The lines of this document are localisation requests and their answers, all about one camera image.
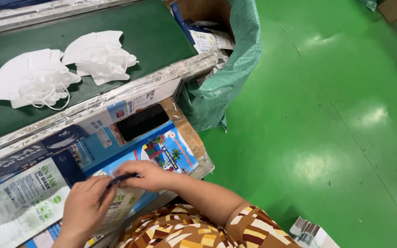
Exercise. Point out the person's left hand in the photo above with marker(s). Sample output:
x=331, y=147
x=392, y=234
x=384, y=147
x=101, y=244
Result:
x=79, y=210

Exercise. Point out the person's right hand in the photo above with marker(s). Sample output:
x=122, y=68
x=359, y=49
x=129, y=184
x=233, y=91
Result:
x=153, y=177

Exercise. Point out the mask packet with blue zip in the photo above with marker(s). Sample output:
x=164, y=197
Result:
x=124, y=203

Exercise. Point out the black smartphone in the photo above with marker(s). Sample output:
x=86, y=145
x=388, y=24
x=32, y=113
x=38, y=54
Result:
x=142, y=122

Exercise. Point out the filled clear mask packet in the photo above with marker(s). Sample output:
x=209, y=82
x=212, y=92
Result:
x=19, y=203

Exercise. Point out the brown patterned shirt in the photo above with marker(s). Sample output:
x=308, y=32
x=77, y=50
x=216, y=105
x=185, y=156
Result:
x=191, y=230

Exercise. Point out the green woven sack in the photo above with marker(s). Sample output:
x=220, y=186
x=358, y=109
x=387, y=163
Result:
x=226, y=79

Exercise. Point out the pile of white face masks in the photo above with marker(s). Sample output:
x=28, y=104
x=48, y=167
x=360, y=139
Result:
x=98, y=57
x=29, y=81

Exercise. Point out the dark green conveyor belt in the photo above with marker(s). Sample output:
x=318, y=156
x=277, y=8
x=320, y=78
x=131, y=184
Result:
x=157, y=38

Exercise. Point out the cardboard box of mask packets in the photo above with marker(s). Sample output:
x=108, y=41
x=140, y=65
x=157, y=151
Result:
x=205, y=38

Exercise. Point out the stack of printed packets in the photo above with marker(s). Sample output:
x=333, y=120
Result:
x=308, y=236

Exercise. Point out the green plastic bag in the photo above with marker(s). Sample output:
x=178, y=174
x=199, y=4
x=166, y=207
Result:
x=369, y=4

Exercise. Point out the plastic-wrapped conveyor rail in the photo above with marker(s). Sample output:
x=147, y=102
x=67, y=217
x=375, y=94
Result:
x=122, y=91

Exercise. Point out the metal conveyor rail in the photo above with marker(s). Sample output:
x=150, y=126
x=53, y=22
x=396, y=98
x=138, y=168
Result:
x=29, y=15

